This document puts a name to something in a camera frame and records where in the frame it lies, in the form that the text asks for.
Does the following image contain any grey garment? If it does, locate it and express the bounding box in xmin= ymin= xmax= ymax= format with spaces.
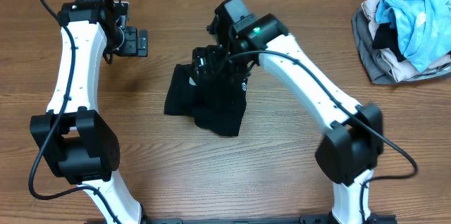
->
xmin=352 ymin=8 xmax=450 ymax=85

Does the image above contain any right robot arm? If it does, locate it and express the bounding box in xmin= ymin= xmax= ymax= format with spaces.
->
xmin=192 ymin=0 xmax=383 ymax=223

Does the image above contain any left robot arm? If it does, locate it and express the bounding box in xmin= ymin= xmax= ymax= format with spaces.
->
xmin=30 ymin=0 xmax=148 ymax=223

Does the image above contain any black garment in pile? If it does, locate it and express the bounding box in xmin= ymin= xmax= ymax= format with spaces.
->
xmin=372 ymin=23 xmax=406 ymax=62

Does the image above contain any black t-shirt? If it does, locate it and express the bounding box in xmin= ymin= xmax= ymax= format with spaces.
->
xmin=163 ymin=64 xmax=247 ymax=137

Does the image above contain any light blue t-shirt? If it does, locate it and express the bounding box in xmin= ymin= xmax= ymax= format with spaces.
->
xmin=376 ymin=0 xmax=450 ymax=73

